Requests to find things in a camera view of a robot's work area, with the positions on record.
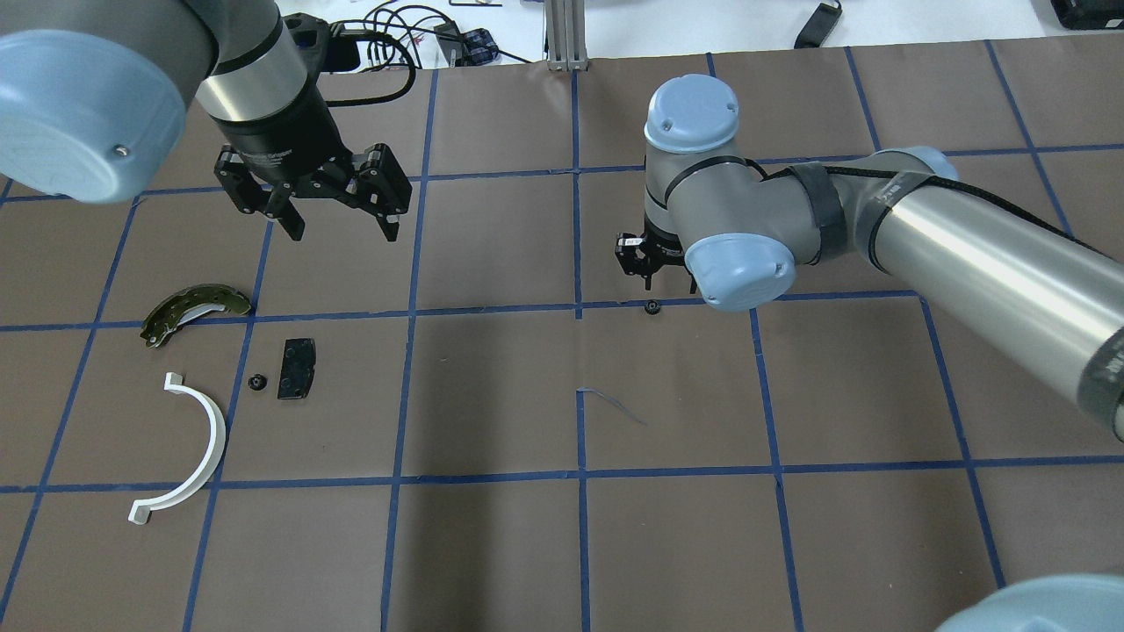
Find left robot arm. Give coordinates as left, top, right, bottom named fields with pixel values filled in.
left=1, top=1, right=411, bottom=241

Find black cable bundle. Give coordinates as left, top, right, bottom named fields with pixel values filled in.
left=329, top=0, right=537, bottom=106

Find black brake pad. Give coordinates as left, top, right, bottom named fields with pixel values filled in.
left=277, top=337, right=317, bottom=401

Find aluminium frame post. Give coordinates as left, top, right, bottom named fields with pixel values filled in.
left=543, top=0, right=587, bottom=72

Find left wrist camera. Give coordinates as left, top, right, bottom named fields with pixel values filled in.
left=282, top=12, right=362, bottom=75

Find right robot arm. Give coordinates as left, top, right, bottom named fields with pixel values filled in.
left=615, top=75, right=1123, bottom=436

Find white curved plastic bracket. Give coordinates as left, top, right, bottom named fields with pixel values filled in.
left=128, top=372, right=227, bottom=526

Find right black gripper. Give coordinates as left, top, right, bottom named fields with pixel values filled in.
left=614, top=228, right=686, bottom=291

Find olive green brake shoe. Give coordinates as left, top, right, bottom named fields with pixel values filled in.
left=141, top=285, right=254, bottom=347

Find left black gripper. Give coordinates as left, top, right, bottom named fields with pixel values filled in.
left=214, top=83, right=413, bottom=241

